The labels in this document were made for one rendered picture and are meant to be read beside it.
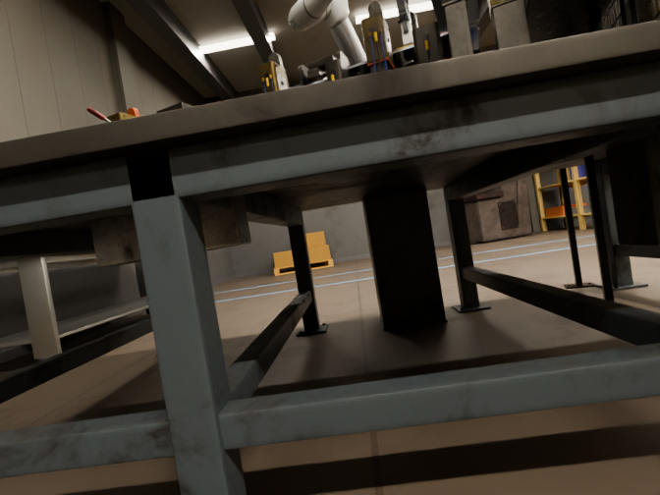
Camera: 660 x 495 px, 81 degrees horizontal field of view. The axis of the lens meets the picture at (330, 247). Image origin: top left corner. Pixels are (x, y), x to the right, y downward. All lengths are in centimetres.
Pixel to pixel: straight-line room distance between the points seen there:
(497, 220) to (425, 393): 658
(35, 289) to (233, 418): 201
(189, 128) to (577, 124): 56
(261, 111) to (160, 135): 15
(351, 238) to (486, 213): 254
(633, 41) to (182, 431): 86
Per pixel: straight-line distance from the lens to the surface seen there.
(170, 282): 65
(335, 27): 204
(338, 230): 768
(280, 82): 131
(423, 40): 114
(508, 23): 121
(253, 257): 794
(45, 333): 259
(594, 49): 68
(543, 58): 65
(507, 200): 728
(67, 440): 83
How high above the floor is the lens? 48
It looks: 1 degrees down
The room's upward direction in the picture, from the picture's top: 9 degrees counter-clockwise
